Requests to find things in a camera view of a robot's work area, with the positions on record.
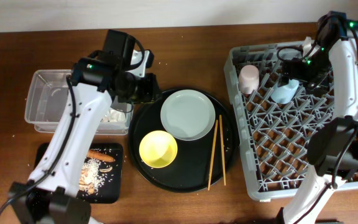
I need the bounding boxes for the light blue plastic cup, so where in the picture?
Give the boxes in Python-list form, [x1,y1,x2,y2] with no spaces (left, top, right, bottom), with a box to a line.
[270,80,299,104]

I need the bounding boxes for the pink plastic cup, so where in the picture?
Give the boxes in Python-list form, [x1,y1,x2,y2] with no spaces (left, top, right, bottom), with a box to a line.
[238,65,259,95]

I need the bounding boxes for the white tissue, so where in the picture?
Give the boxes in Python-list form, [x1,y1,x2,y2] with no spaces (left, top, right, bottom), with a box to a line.
[101,108,126,123]

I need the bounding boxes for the yellow bowl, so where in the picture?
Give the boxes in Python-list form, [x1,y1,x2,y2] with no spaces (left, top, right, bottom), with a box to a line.
[139,130,178,169]

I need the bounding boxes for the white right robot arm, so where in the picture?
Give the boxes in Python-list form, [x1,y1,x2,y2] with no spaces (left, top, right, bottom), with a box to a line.
[276,11,358,223]

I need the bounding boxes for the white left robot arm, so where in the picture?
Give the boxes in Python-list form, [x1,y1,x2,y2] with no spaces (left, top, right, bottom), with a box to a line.
[0,30,162,223]

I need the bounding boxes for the grey dishwasher rack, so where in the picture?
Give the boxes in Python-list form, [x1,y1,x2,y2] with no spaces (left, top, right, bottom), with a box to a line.
[223,40,358,203]

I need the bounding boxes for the grey round plate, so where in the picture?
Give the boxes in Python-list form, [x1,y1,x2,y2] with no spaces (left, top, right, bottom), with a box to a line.
[160,90,216,141]

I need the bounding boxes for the right wooden chopstick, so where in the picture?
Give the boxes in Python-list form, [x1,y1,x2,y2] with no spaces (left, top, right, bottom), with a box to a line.
[219,114,226,186]

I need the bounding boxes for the wooden chopstick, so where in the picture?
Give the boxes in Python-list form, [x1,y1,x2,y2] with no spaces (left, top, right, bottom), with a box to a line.
[219,114,226,186]
[207,120,218,191]

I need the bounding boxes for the left wooden chopstick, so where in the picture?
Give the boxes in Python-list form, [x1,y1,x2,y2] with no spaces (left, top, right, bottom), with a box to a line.
[207,120,218,191]

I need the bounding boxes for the orange carrot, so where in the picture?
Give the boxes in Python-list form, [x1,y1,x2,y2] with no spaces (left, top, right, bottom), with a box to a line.
[86,150,115,162]

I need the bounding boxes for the black round tray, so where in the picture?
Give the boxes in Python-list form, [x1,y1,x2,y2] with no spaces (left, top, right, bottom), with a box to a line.
[128,88,239,193]

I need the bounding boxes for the clear plastic bin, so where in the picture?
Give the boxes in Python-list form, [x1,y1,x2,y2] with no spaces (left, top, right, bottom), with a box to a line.
[24,70,134,135]

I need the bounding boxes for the black rectangular tray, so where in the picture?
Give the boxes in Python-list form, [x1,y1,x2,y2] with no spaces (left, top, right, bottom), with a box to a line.
[29,143,123,203]

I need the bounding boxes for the rice and food scraps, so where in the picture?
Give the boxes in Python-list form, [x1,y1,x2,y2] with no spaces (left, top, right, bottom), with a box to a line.
[79,159,113,195]

